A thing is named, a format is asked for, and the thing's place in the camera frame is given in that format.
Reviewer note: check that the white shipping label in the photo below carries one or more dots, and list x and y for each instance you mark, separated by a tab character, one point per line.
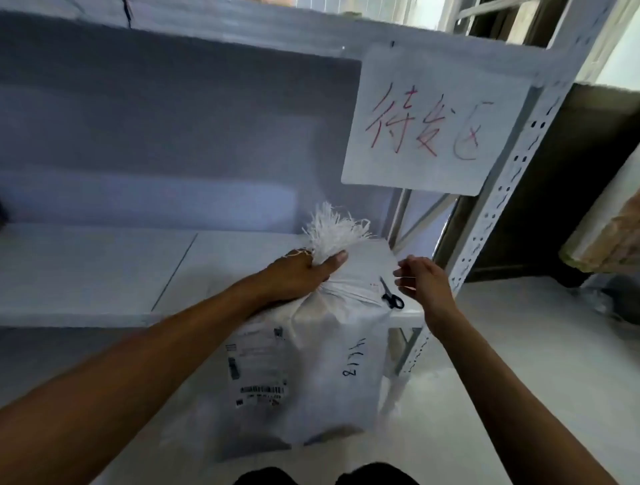
257	364

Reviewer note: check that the person's left hand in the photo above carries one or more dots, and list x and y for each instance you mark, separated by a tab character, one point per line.
295	277

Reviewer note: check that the person's right hand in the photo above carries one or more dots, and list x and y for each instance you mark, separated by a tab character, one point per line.
430	285

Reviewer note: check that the white metal shelf rack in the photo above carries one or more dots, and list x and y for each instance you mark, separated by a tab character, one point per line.
505	200

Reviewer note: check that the black scissors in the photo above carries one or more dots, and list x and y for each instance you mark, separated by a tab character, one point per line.
392	299

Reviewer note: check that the person's right forearm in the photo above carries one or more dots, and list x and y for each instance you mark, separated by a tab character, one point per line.
500	399

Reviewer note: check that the black trousers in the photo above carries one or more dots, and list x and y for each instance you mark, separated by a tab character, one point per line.
380	475

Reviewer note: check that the white woven sack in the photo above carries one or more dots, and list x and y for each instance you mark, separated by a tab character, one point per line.
325	359

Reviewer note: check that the white window frame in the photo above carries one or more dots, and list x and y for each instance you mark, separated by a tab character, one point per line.
500	10

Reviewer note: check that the person's left thumb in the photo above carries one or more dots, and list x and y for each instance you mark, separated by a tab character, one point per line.
332	262

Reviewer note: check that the person's right fingers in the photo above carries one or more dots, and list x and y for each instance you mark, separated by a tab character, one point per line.
407	280

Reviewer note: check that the white paper sign red writing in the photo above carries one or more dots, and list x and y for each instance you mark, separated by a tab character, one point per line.
435	120

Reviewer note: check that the dark brown wooden board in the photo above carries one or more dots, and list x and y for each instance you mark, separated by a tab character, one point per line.
565	190

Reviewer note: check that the brown fabric roll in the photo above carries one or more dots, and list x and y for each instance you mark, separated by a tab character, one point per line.
607	235

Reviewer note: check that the person's left forearm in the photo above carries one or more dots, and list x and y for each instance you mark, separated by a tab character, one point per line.
125	379

